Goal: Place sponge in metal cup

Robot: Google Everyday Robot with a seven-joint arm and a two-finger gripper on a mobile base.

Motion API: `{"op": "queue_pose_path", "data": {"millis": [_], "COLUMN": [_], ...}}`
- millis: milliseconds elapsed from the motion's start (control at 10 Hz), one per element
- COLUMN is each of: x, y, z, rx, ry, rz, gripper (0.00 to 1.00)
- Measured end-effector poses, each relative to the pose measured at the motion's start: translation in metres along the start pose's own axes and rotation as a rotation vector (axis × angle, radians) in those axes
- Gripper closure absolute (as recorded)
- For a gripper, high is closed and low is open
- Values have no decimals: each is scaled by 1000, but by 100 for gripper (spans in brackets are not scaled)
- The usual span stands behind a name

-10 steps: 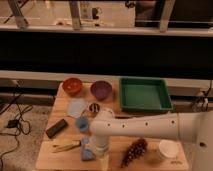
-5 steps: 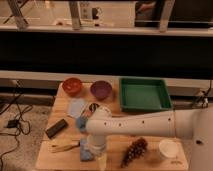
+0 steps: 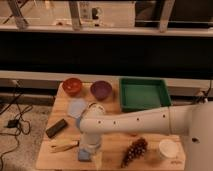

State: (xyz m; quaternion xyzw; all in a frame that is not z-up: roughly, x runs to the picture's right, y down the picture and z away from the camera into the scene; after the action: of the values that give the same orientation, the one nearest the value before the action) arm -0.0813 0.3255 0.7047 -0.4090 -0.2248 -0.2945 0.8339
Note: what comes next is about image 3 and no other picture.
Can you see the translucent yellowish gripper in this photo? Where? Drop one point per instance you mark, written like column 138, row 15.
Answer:
column 97, row 160

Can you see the blue sponge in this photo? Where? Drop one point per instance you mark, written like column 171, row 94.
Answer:
column 84, row 156

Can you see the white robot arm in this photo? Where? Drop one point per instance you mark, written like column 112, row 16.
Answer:
column 193, row 121

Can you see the blue plastic cup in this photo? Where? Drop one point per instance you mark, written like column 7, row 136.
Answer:
column 78, row 120

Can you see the yellow banana bunch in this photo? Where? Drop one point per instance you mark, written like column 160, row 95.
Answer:
column 63, row 145

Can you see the dark grape bunch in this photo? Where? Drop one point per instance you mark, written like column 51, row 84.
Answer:
column 137, row 149

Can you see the black rectangular block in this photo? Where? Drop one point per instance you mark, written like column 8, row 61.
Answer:
column 56, row 128

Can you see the light blue plate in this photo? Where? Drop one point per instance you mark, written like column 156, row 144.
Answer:
column 76, row 107

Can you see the purple bowl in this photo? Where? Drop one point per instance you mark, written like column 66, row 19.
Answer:
column 101, row 89

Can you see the white round lid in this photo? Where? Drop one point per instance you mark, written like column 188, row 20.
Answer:
column 168, row 149

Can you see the green plastic tray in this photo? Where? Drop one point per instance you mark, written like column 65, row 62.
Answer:
column 142, row 94

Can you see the red bowl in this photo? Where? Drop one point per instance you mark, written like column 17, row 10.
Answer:
column 72, row 86

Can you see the black power adapter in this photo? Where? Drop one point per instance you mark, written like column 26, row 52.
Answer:
column 12, row 123

